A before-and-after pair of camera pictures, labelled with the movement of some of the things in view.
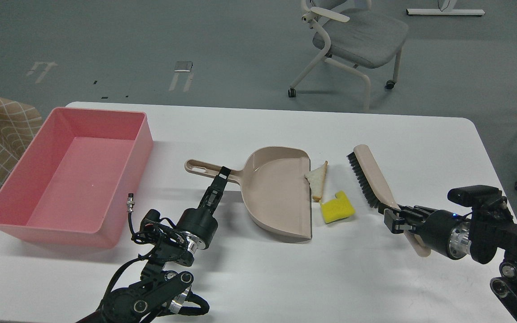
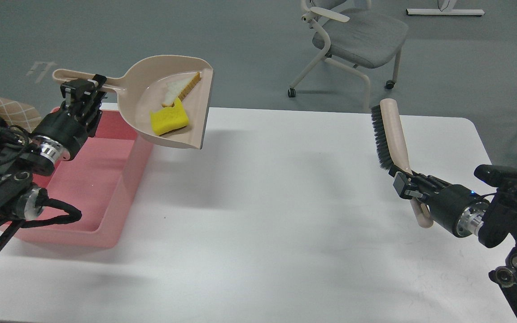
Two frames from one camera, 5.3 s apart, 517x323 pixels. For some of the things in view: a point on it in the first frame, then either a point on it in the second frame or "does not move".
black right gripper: [443, 231] → [456, 207]
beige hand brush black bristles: [378, 189] → [391, 144]
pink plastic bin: [75, 179] does not move
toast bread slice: [316, 178] → [180, 89]
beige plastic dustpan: [275, 186] → [143, 85]
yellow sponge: [339, 208] → [166, 119]
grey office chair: [349, 33] does not move
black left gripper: [198, 224] → [71, 125]
